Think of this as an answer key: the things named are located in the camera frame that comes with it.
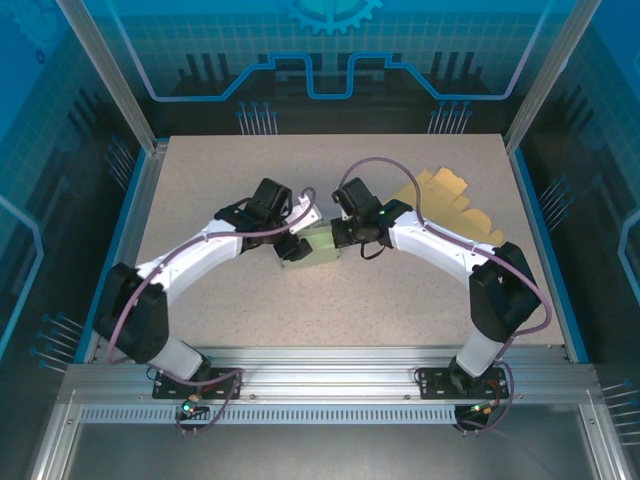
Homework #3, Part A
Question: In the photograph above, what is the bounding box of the slotted metal cable duct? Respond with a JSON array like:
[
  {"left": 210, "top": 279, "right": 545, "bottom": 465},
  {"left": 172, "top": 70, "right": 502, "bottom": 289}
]
[{"left": 79, "top": 405, "right": 459, "bottom": 425}]

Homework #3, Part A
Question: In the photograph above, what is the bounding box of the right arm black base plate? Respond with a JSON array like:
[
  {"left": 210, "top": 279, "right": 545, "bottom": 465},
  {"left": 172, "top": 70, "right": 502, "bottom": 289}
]
[{"left": 416, "top": 365, "right": 511, "bottom": 401}]

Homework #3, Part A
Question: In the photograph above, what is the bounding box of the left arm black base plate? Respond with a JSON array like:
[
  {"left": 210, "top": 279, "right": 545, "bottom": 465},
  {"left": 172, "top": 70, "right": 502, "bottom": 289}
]
[{"left": 152, "top": 366, "right": 242, "bottom": 401}]

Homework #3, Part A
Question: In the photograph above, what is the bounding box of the yellow paper box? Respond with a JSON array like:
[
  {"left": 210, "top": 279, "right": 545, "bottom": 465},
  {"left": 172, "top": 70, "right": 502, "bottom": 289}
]
[{"left": 384, "top": 167, "right": 504, "bottom": 246}]

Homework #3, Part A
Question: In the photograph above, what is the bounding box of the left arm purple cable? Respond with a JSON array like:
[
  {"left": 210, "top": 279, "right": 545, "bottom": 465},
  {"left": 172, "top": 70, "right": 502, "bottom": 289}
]
[{"left": 106, "top": 187, "right": 317, "bottom": 435}]

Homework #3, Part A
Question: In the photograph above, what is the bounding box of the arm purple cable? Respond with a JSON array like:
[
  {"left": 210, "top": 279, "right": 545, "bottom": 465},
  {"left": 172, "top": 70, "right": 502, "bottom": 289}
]
[
  {"left": 106, "top": 187, "right": 317, "bottom": 435},
  {"left": 339, "top": 156, "right": 551, "bottom": 435}
]

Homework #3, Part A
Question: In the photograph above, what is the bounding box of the aluminium frame post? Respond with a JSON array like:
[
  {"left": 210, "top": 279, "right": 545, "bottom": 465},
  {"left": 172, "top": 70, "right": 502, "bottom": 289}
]
[
  {"left": 54, "top": 0, "right": 169, "bottom": 155},
  {"left": 503, "top": 0, "right": 591, "bottom": 154}
]

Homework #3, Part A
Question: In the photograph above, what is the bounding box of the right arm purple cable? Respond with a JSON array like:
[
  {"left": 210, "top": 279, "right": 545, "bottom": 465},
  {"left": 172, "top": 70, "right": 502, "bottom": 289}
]
[{"left": 339, "top": 156, "right": 551, "bottom": 435}]

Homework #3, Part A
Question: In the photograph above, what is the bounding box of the green paper box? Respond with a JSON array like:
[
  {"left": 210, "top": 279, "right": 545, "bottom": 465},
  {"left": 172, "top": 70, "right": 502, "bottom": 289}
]
[{"left": 279, "top": 224, "right": 342, "bottom": 271}]

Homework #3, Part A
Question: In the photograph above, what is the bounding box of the thin black cable loop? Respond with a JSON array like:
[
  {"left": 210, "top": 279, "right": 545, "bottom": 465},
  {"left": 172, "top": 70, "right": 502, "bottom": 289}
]
[{"left": 359, "top": 241, "right": 390, "bottom": 261}]

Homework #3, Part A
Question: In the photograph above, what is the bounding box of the aluminium frame rail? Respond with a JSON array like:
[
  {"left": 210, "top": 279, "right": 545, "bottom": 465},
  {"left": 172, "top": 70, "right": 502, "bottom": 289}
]
[{"left": 59, "top": 344, "right": 599, "bottom": 401}]

